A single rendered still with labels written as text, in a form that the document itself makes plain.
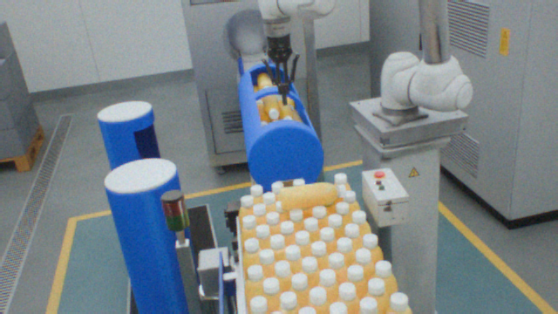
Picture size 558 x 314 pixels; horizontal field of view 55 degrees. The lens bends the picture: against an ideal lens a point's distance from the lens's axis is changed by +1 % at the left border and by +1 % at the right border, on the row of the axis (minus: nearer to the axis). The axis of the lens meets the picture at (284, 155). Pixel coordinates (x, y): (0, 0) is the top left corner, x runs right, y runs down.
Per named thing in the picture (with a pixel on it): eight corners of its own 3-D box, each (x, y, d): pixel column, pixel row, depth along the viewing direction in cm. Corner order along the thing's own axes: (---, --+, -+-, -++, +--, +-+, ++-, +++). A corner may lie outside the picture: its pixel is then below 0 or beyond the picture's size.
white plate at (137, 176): (189, 164, 215) (190, 167, 215) (139, 154, 228) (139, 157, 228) (141, 196, 193) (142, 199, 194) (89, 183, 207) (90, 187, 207)
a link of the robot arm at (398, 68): (398, 94, 238) (398, 45, 228) (431, 102, 225) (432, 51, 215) (372, 105, 229) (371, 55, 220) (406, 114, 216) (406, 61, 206)
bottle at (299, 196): (282, 208, 158) (343, 199, 160) (279, 185, 160) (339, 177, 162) (282, 213, 165) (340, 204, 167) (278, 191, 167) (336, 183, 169)
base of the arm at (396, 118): (398, 102, 244) (398, 91, 242) (430, 116, 226) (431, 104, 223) (365, 112, 238) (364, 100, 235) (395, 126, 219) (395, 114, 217)
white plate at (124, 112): (95, 123, 268) (95, 126, 268) (151, 114, 272) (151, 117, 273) (99, 105, 292) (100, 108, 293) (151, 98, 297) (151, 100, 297)
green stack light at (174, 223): (190, 217, 153) (187, 203, 151) (189, 229, 147) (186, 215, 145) (167, 221, 152) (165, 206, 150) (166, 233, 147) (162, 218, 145)
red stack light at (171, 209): (187, 202, 151) (185, 191, 149) (186, 215, 145) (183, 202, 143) (164, 206, 150) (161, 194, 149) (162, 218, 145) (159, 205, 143)
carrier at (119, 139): (132, 266, 305) (182, 255, 310) (94, 126, 268) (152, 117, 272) (133, 239, 331) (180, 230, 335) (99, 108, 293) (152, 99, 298)
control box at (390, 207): (390, 193, 187) (390, 167, 182) (409, 222, 169) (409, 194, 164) (362, 196, 186) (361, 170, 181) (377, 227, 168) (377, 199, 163)
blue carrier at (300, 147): (296, 109, 281) (288, 58, 269) (329, 187, 202) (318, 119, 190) (244, 120, 280) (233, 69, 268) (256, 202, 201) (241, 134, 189)
